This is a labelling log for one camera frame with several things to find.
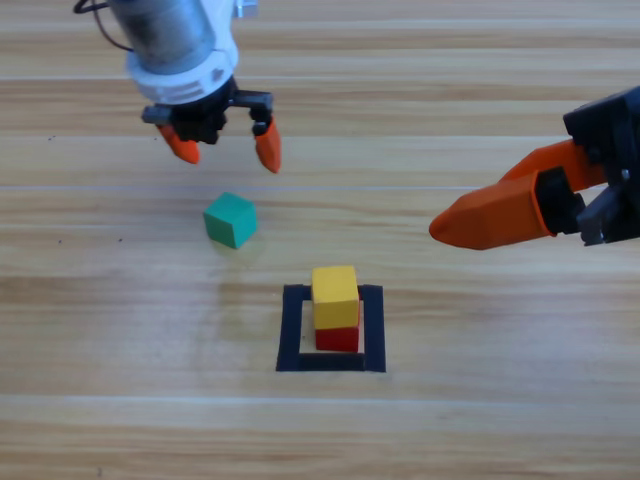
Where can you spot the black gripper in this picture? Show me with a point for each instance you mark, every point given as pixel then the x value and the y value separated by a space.
pixel 200 122
pixel 622 140

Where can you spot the black tape rectangle outline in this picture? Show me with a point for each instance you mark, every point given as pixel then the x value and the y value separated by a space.
pixel 290 330

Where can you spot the yellow cube block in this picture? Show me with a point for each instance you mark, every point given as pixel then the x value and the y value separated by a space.
pixel 335 300

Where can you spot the green cube block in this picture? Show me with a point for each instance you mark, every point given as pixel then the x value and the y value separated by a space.
pixel 230 220

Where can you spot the red cube block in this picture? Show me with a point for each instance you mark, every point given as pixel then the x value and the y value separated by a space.
pixel 337 340

